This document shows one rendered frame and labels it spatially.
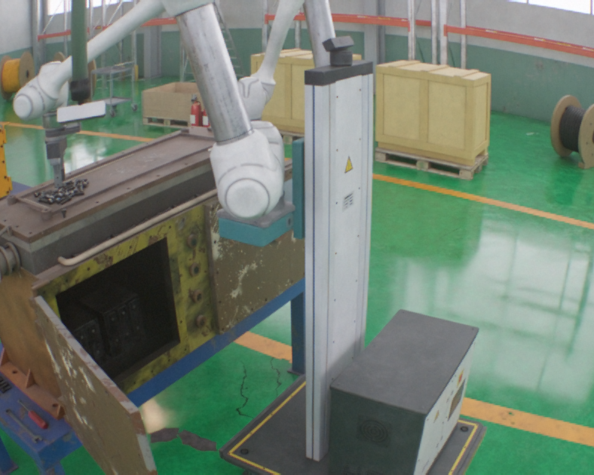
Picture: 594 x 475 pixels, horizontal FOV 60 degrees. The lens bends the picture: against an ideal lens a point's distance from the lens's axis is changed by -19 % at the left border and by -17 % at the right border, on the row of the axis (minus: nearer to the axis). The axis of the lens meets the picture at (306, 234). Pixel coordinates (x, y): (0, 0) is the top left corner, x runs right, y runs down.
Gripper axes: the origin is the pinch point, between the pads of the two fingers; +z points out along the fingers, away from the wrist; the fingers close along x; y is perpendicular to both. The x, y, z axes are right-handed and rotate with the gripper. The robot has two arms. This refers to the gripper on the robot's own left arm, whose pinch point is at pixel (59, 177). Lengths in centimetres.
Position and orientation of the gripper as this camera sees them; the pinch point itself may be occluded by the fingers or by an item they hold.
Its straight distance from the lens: 191.1
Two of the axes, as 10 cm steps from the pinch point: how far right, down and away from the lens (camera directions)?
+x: 2.1, 3.9, -9.0
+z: 0.0, 9.2, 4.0
